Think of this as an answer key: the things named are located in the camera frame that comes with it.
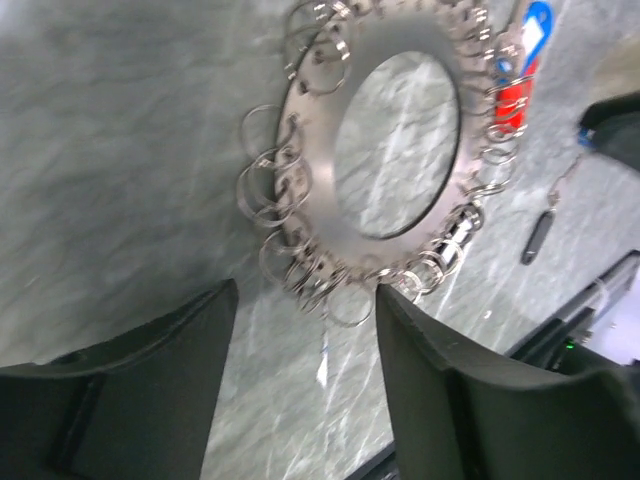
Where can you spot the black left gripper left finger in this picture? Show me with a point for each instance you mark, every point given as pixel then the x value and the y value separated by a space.
pixel 138 406

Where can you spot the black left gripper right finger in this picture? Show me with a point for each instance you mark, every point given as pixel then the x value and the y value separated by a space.
pixel 462 411

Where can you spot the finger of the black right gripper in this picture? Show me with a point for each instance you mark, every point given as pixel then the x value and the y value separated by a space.
pixel 615 121

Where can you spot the blue key tag key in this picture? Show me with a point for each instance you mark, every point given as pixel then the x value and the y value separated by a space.
pixel 585 138

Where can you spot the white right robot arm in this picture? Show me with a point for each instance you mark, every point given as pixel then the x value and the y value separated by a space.
pixel 570 327

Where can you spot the red key tag on disc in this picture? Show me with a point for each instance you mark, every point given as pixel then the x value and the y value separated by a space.
pixel 513 103

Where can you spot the blue key tag on disc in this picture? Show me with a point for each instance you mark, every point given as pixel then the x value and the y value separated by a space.
pixel 519 44

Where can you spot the loose black key tag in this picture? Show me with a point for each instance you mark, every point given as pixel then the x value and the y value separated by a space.
pixel 540 231

